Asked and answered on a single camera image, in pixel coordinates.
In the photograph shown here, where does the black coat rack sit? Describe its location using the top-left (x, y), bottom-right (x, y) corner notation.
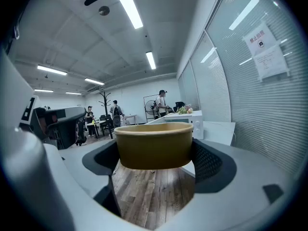
top-left (98, 90), bottom-right (113, 140)

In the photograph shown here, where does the brown paper bowl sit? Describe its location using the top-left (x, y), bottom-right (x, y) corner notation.
top-left (113, 122), bottom-right (194, 171)

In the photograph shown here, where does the small round white table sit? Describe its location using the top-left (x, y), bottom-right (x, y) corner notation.
top-left (86, 120), bottom-right (107, 139)

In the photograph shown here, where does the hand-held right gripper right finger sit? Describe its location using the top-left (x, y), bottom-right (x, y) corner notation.
top-left (158, 138), bottom-right (297, 231)

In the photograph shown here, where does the white paper notice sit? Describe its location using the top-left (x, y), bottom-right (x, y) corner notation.
top-left (242, 20), bottom-right (278, 56)
top-left (252, 44), bottom-right (291, 82)

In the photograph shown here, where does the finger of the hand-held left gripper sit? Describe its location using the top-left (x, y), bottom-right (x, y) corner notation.
top-left (48, 106), bottom-right (87, 149)

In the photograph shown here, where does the bunch of artificial flowers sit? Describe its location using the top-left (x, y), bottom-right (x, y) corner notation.
top-left (177, 104), bottom-right (194, 115)

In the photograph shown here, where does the row of ceiling light strips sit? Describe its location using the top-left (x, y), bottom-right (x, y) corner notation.
top-left (34, 0), bottom-right (157, 95)

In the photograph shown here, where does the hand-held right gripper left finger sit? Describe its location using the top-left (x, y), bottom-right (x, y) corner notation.
top-left (59, 140), bottom-right (154, 231)

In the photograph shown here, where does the black office chair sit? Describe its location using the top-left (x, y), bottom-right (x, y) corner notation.
top-left (99, 114), bottom-right (114, 140)

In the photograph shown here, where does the black standing fan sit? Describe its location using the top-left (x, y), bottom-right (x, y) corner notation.
top-left (143, 100), bottom-right (160, 124)

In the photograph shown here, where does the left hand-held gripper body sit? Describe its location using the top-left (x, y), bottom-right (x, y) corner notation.
top-left (0, 49), bottom-right (61, 151)

